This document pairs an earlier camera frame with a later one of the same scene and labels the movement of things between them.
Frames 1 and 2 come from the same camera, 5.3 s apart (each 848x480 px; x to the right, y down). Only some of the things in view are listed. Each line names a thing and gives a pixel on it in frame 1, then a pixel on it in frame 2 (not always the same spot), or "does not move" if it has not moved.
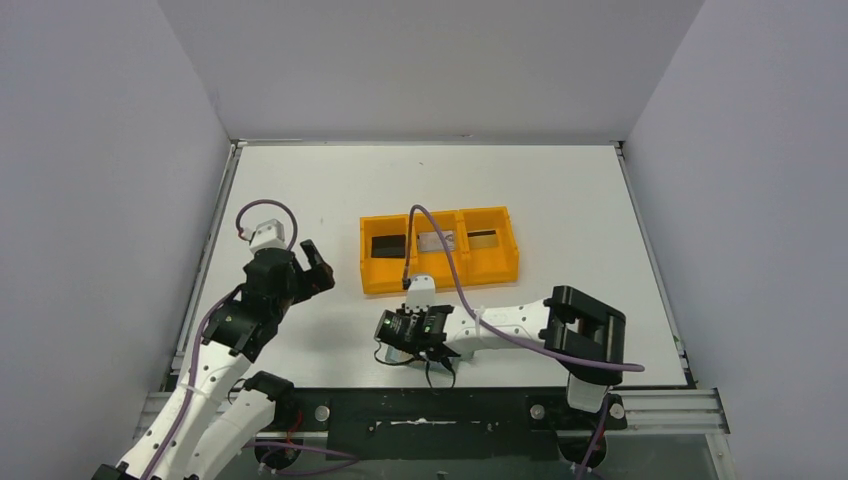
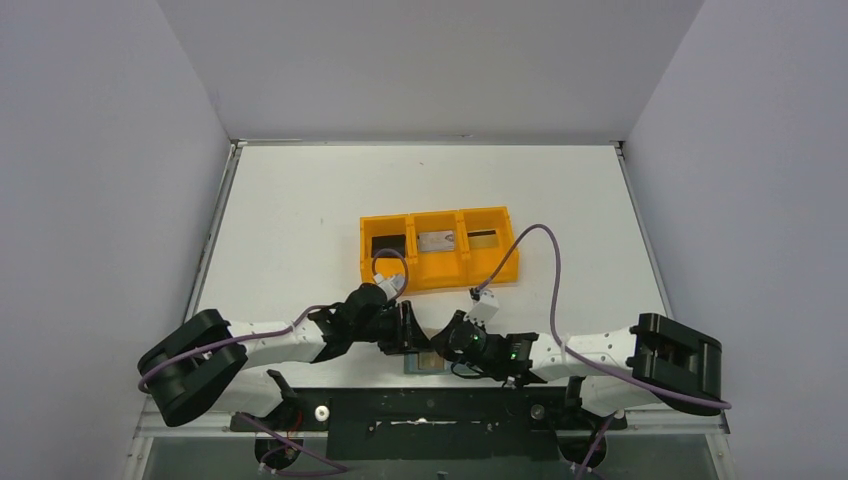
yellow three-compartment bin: [481, 242] does not move
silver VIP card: [430, 241] does not move
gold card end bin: [485, 239] does not move
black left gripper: [303, 273] -> [406, 326]
